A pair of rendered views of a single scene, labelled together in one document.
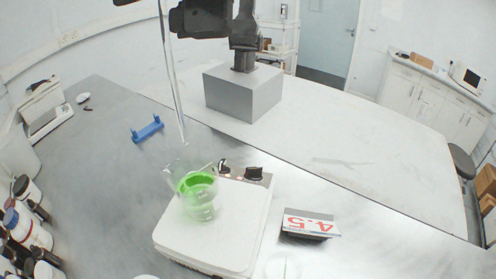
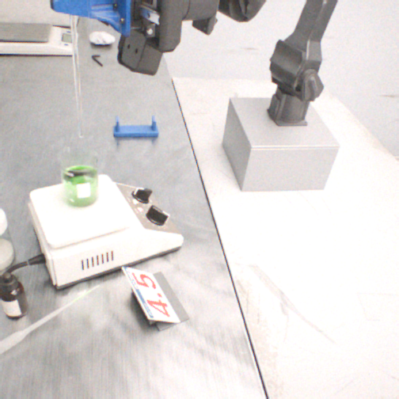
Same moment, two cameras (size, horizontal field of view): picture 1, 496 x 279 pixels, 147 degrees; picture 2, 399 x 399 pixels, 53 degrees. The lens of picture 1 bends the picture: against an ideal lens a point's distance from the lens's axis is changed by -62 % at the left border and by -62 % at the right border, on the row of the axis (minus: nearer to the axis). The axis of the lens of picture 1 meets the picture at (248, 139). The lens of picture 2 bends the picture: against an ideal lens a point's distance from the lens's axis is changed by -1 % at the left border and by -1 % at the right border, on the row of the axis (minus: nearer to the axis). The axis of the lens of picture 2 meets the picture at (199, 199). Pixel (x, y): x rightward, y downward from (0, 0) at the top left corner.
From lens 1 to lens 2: 0.40 m
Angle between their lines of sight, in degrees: 31
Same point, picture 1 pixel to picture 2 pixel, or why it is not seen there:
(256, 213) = (104, 226)
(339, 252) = (146, 347)
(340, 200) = (218, 318)
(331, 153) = (286, 279)
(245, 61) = (283, 108)
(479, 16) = not seen: outside the picture
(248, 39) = (286, 77)
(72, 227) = not seen: outside the picture
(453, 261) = not seen: outside the picture
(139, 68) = (227, 38)
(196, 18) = (127, 51)
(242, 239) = (75, 229)
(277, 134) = (253, 218)
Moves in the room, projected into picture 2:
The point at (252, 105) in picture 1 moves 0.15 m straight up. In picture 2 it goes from (247, 166) to (264, 89)
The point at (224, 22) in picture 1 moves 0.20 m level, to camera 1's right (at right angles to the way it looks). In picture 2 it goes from (136, 65) to (269, 136)
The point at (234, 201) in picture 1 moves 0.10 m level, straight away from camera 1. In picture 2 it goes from (104, 209) to (153, 180)
